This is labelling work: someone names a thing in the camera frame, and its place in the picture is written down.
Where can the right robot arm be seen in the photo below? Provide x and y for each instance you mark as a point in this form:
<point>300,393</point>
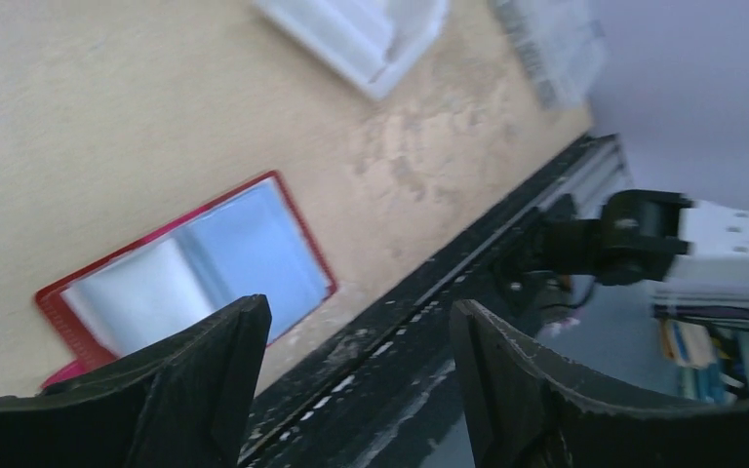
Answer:
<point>695,253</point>

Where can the red card holder wallet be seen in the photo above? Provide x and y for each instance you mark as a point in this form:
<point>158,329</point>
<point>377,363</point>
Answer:
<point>251,239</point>

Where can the black front table rail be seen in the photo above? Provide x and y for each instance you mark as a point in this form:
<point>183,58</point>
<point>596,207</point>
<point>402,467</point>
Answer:
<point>381,392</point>

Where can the clear plastic screw box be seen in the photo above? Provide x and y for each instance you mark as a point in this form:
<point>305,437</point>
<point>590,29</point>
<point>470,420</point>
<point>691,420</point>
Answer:
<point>560,44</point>

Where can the white plastic card box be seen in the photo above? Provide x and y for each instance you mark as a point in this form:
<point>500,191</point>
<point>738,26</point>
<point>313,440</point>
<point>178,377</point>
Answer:
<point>371,44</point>

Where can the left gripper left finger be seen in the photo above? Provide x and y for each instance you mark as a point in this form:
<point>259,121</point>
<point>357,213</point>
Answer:
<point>183,401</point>

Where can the aluminium frame rail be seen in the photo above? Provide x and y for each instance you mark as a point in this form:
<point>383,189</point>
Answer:
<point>601,171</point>

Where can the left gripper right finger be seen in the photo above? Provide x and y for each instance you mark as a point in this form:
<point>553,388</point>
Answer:
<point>527,406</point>

